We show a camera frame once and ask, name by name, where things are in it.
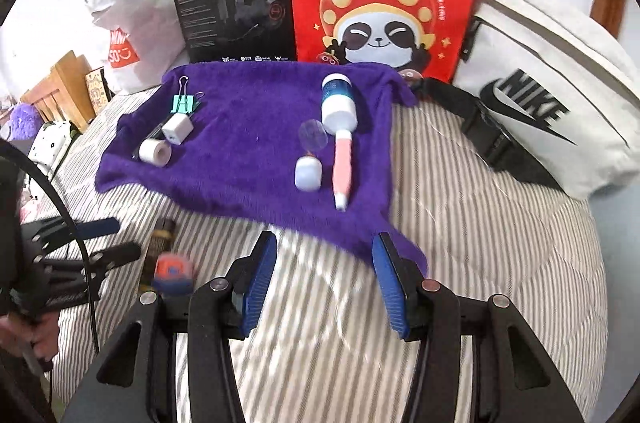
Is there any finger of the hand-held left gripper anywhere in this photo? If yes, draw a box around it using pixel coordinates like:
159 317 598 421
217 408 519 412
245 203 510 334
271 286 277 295
22 217 122 249
37 242 143 279

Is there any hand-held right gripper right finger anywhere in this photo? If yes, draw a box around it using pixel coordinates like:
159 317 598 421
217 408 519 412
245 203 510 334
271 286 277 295
371 232 586 423

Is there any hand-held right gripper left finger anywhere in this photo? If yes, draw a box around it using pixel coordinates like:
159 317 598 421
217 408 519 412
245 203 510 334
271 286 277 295
60 230 278 423

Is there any black and gold tube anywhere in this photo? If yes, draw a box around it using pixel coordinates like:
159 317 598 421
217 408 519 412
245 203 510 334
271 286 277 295
140 218 177 294

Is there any blue and orange tape measure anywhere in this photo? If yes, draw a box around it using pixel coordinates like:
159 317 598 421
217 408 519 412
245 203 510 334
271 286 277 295
151 253 197 295

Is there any white tape roll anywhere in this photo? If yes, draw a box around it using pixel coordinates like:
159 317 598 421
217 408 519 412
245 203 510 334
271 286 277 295
138 138 172 165

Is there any small white bottle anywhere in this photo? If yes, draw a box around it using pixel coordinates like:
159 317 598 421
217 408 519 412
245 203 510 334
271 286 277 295
295 156 322 192

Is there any grey charger adapter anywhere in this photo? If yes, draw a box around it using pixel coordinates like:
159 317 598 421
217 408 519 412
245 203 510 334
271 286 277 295
161 113 195 146

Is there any clear plastic cap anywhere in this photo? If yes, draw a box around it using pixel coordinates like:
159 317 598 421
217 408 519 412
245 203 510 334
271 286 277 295
298 119 328 152

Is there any person's left hand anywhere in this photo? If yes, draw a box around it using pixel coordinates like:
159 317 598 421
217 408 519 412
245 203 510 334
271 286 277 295
0 305 60 366

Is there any white spotted bag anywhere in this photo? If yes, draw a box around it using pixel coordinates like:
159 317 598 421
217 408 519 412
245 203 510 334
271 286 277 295
29 120 81 176

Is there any striped blanket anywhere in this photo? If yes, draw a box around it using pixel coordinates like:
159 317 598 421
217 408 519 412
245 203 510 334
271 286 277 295
30 90 608 423

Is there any purple plush toy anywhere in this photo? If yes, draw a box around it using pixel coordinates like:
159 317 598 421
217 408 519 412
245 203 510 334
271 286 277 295
7 103 42 140

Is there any purple towel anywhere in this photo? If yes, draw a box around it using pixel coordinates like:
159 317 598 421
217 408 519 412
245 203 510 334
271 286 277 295
97 62 428 276

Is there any framed picture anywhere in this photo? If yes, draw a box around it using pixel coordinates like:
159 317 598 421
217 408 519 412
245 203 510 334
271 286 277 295
84 68 112 114

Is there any wooden furniture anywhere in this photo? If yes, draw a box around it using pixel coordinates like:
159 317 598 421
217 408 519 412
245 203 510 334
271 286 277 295
20 50 96 134

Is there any green binder clip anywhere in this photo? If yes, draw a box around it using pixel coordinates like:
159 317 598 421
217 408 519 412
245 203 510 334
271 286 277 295
172 76 205 115

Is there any white bottle with blue label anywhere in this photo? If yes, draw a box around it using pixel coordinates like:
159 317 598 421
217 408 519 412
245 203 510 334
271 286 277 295
320 73 360 136

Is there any white shopping bag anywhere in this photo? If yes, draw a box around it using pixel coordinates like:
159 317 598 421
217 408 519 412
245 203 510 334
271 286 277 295
75 0 192 94

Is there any white waist bag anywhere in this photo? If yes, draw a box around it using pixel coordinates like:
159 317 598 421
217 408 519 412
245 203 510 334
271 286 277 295
415 0 640 201

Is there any black cable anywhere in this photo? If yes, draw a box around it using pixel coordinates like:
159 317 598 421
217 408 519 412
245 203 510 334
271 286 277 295
0 138 103 404

